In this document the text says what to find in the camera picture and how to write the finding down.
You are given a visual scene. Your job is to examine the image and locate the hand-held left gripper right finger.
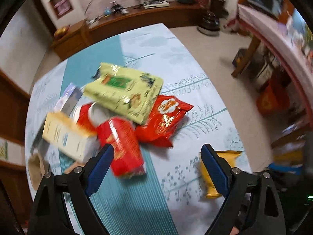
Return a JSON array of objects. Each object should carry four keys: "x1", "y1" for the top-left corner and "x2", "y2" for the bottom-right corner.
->
[{"x1": 201, "y1": 144, "x2": 286, "y2": 235}]

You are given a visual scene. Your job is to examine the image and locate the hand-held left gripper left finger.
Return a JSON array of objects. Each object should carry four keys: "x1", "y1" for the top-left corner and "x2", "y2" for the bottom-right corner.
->
[{"x1": 27, "y1": 143, "x2": 115, "y2": 235}]

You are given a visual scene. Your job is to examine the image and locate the red printed box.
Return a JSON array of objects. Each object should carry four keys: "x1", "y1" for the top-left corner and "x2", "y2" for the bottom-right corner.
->
[{"x1": 96, "y1": 117, "x2": 147, "y2": 177}]

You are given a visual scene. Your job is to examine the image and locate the brown cardboard box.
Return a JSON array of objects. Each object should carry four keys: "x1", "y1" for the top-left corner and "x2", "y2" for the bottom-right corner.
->
[{"x1": 28, "y1": 152, "x2": 50, "y2": 191}]

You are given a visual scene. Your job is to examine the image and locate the yellow snack bag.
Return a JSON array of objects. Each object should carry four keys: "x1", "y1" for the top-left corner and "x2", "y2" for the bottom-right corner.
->
[{"x1": 199, "y1": 150, "x2": 242, "y2": 199}]

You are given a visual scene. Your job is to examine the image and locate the pale yellow carton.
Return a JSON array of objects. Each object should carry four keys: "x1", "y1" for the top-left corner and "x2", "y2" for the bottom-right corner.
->
[{"x1": 42, "y1": 112, "x2": 98, "y2": 161}]

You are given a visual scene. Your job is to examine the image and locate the red and white cup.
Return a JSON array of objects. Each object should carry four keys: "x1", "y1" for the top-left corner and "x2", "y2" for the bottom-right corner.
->
[{"x1": 73, "y1": 102, "x2": 103, "y2": 134}]

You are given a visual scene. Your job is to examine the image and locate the red flower-print snack bag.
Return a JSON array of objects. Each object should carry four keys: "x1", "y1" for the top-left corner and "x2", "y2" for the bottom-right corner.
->
[{"x1": 135, "y1": 94, "x2": 194, "y2": 148}]

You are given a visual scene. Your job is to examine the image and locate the yellow-green snack bag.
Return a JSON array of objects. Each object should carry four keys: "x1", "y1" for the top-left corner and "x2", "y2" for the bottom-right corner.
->
[{"x1": 83, "y1": 62, "x2": 164, "y2": 125}]

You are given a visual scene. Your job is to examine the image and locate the orange plastic bag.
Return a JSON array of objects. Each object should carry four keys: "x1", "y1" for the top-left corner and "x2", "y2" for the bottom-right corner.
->
[{"x1": 256, "y1": 80, "x2": 290, "y2": 117}]

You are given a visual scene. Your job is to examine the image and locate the brown wooden door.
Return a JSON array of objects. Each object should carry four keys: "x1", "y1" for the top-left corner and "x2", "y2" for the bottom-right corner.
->
[{"x1": 0, "y1": 69, "x2": 31, "y2": 226}]

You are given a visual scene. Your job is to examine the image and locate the dark box with yellow print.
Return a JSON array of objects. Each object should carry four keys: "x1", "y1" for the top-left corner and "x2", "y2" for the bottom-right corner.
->
[{"x1": 232, "y1": 48, "x2": 248, "y2": 68}]

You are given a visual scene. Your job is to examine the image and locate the yellow object on cabinet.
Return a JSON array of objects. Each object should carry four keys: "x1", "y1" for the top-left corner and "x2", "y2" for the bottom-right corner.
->
[{"x1": 54, "y1": 27, "x2": 70, "y2": 38}]

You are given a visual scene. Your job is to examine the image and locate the dark rice cooker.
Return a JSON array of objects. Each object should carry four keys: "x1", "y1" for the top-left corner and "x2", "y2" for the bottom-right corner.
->
[{"x1": 198, "y1": 10, "x2": 220, "y2": 37}]

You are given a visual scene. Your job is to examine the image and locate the long wooden cabinet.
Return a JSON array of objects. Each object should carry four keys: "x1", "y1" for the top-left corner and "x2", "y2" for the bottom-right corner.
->
[{"x1": 51, "y1": 0, "x2": 208, "y2": 60}]

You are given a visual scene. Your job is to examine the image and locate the white flat device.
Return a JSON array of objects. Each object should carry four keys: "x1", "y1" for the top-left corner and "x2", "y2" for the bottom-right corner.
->
[{"x1": 144, "y1": 0, "x2": 170, "y2": 9}]

